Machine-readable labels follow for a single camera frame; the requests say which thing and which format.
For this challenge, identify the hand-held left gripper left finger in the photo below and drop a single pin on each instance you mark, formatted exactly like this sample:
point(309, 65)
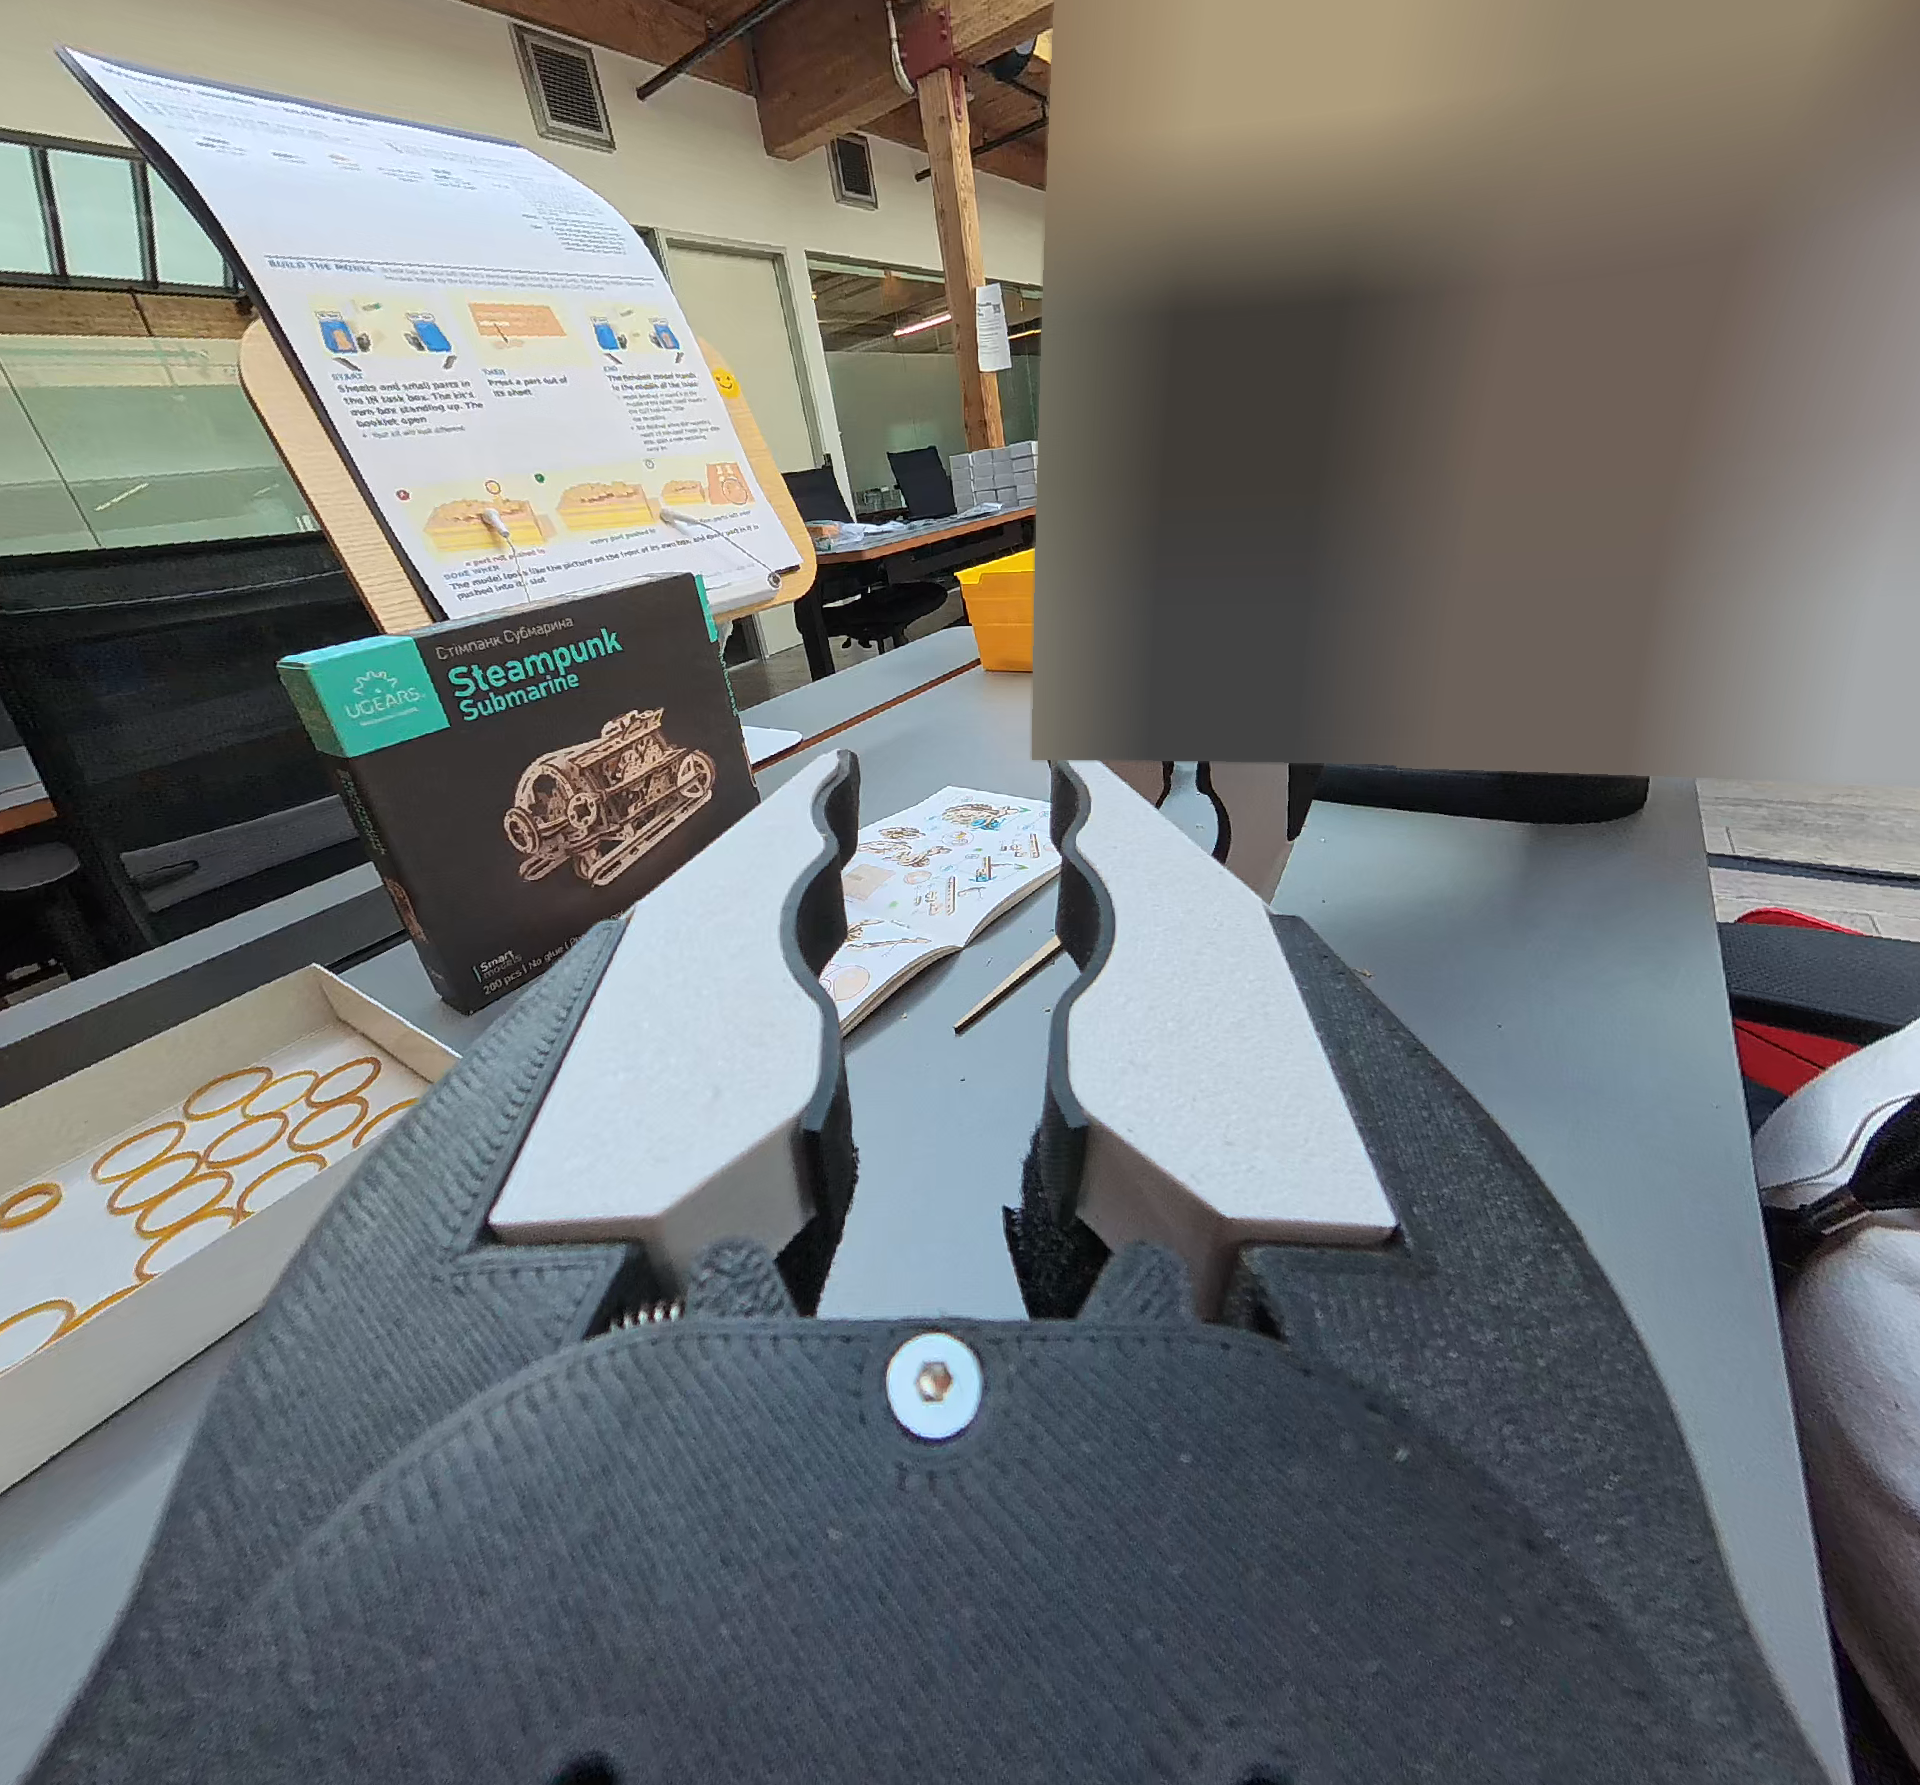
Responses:
point(705, 1049)

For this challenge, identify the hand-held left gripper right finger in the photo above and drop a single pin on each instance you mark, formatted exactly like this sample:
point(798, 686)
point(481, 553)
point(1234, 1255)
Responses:
point(1200, 1049)

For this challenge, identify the dark model kit box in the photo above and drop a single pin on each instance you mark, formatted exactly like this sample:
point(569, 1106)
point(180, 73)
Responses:
point(526, 794)

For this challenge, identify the thin wooden stick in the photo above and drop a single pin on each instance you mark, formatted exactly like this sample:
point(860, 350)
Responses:
point(1009, 985)

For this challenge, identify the illustrated assembly booklet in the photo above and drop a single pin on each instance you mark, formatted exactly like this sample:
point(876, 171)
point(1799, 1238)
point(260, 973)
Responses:
point(944, 856)

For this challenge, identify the white paper sheet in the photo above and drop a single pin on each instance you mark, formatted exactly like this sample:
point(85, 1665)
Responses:
point(793, 743)

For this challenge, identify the yellow plastic bin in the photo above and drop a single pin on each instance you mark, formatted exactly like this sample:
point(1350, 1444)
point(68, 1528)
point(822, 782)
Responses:
point(1004, 608)

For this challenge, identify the background wooden desk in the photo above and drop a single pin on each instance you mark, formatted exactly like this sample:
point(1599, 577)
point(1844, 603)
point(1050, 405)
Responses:
point(931, 532)

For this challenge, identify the stack of grey boxes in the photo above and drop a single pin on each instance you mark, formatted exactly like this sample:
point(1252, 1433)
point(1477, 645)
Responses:
point(998, 472)

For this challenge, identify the black office chair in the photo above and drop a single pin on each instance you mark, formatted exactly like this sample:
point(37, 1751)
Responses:
point(918, 481)
point(819, 495)

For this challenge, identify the group of yellow rubber bands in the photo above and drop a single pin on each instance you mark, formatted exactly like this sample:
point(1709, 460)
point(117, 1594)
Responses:
point(195, 1186)

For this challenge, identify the red and black chair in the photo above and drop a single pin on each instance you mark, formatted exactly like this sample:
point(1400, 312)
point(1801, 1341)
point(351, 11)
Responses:
point(1823, 983)

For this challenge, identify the white paper notice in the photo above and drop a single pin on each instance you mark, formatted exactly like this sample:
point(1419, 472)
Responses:
point(992, 327)

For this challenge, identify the black furniture unit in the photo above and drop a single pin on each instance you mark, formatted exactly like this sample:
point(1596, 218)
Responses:
point(165, 735)

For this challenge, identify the wooden document stand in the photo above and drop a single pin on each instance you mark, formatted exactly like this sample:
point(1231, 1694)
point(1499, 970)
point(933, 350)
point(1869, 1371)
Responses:
point(322, 464)

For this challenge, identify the white cardboard tray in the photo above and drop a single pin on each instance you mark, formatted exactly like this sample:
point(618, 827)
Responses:
point(90, 1395)

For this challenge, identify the person's white clothing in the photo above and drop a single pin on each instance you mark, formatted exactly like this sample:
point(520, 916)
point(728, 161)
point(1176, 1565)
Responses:
point(1861, 1366)

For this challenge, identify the printed instruction sheet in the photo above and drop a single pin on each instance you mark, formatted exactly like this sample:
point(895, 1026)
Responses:
point(451, 314)

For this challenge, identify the wooden support post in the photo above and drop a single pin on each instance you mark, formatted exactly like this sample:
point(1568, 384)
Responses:
point(960, 239)

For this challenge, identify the metal wall vent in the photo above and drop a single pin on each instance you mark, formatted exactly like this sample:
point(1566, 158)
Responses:
point(564, 88)
point(853, 171)

